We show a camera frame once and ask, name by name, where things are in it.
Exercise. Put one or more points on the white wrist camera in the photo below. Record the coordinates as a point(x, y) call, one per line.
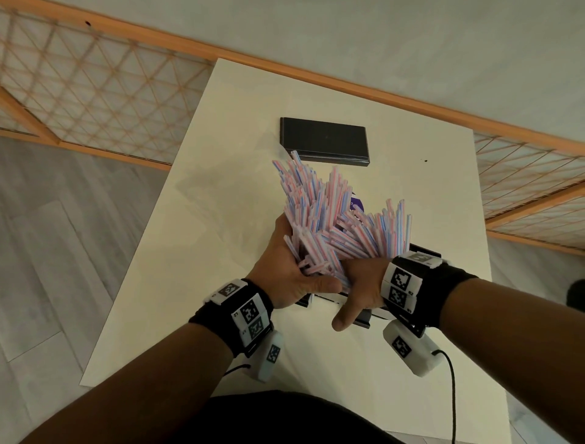
point(411, 350)
point(267, 359)

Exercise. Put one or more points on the person's right forearm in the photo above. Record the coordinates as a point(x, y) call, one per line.
point(521, 334)

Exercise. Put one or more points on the wooden lattice panel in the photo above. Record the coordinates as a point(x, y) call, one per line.
point(530, 192)
point(91, 96)

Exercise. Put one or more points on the purple packet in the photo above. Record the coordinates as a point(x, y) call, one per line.
point(356, 203)

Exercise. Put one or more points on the bundle of striped drinking straws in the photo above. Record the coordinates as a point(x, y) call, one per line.
point(331, 215)

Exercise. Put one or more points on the person's left thumb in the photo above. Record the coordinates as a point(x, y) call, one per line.
point(320, 286)

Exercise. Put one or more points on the person's left hand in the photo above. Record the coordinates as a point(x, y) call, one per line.
point(276, 270)

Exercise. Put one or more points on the person's left forearm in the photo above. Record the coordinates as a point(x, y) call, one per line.
point(141, 389)

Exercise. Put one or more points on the black wristband with marker tags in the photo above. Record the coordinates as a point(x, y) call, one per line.
point(237, 315)
point(422, 288)

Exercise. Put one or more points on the orange wooden rail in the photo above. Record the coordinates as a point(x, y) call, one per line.
point(292, 71)

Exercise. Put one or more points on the black flat box lid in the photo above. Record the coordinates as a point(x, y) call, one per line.
point(325, 139)

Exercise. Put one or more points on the black open box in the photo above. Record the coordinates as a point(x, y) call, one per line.
point(361, 318)

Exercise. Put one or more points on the person's right hand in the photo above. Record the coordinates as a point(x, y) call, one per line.
point(363, 286)

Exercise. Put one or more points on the person's black clothing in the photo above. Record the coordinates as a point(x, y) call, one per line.
point(283, 418)

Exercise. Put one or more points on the person's right thumb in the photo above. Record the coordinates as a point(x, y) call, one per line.
point(346, 318)

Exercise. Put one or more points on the dark round object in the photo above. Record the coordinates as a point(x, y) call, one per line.
point(576, 296)

